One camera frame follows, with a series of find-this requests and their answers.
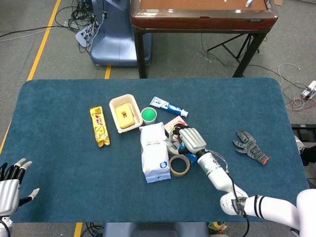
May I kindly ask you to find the beige plastic food container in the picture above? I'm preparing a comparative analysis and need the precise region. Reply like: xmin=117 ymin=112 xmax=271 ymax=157
xmin=109 ymin=94 xmax=144 ymax=134

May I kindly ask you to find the red floor cable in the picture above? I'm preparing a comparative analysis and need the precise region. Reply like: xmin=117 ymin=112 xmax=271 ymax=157
xmin=290 ymin=97 xmax=315 ymax=112

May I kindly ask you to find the white power strip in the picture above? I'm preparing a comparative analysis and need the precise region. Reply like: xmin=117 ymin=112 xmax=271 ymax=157
xmin=301 ymin=80 xmax=316 ymax=98

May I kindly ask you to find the grey blue own robot base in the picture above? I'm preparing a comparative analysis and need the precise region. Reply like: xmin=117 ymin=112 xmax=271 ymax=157
xmin=102 ymin=222 xmax=209 ymax=237

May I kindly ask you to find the black tripod stand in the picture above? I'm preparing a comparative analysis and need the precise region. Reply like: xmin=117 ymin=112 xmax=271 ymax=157
xmin=206 ymin=33 xmax=260 ymax=64

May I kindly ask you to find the yellow green packet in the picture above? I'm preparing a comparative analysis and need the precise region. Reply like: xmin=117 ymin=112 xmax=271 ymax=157
xmin=207 ymin=221 xmax=228 ymax=234

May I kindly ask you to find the yellow packing tape roll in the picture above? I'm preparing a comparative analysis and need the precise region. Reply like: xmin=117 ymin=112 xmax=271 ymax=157
xmin=169 ymin=154 xmax=191 ymax=177

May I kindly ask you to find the grey striped work glove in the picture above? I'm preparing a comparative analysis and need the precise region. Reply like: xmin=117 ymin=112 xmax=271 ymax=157
xmin=233 ymin=130 xmax=270 ymax=165

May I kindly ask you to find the white paper bag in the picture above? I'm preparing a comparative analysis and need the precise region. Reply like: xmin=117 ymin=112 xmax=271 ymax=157
xmin=139 ymin=122 xmax=172 ymax=184

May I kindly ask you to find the yellow sponge block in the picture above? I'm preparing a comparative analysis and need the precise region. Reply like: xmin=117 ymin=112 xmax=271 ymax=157
xmin=115 ymin=103 xmax=136 ymax=129

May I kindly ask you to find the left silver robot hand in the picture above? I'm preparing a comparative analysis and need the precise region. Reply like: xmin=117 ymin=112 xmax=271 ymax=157
xmin=0 ymin=158 xmax=40 ymax=216

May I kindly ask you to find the pink white snack packet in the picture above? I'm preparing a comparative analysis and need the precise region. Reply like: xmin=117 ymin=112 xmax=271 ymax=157
xmin=164 ymin=115 xmax=186 ymax=137

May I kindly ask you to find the clear plastic cup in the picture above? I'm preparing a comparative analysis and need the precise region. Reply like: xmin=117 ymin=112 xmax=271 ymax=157
xmin=166 ymin=138 xmax=183 ymax=156

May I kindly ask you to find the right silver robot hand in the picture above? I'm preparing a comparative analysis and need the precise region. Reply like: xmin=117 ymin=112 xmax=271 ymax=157
xmin=172 ymin=124 xmax=207 ymax=156

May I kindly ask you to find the white floor device with plugs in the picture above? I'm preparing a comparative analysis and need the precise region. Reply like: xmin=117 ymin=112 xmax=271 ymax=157
xmin=75 ymin=24 xmax=93 ymax=48

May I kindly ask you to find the white cup green lid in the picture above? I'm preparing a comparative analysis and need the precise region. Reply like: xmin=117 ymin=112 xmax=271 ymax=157
xmin=140 ymin=107 xmax=158 ymax=125

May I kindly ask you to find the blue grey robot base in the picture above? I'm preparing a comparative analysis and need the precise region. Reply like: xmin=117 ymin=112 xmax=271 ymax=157
xmin=90 ymin=0 xmax=153 ymax=67

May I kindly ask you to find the white floor cable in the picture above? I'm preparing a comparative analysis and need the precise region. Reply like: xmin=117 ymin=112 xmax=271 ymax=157
xmin=277 ymin=63 xmax=302 ymax=86

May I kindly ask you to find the brown mahjong table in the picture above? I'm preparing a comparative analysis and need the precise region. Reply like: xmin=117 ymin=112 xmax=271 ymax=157
xmin=130 ymin=0 xmax=279 ymax=79

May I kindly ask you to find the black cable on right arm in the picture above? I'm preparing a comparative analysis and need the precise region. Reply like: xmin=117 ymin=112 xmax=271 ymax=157
xmin=225 ymin=169 xmax=250 ymax=237

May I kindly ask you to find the black floor cable bundle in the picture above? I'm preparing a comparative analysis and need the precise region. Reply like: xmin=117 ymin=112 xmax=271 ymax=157
xmin=54 ymin=0 xmax=99 ymax=55

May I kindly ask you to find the yellow foil snack packet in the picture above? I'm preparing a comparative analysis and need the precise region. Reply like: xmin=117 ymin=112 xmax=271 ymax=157
xmin=89 ymin=106 xmax=111 ymax=148

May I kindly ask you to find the blue white toothpaste tube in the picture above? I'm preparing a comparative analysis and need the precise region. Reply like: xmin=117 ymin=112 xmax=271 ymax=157
xmin=150 ymin=96 xmax=189 ymax=118

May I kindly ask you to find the blue carpet table cover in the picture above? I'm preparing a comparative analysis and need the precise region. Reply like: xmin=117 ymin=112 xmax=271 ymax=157
xmin=0 ymin=78 xmax=312 ymax=223

